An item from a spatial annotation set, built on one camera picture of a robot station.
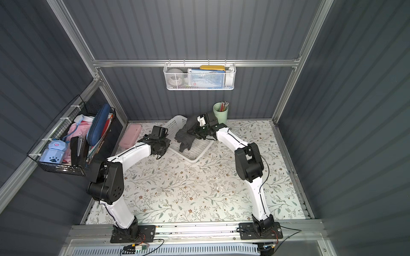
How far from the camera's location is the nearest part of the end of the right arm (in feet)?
2.48

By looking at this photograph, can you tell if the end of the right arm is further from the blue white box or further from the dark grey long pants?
the blue white box

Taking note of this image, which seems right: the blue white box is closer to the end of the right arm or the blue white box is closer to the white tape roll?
the white tape roll

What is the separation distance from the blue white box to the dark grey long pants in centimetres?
18

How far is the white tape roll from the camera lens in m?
0.86

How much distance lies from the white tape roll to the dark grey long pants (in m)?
0.20

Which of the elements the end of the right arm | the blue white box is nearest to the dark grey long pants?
the end of the right arm

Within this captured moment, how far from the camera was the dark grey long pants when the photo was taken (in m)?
0.89

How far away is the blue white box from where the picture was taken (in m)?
0.86
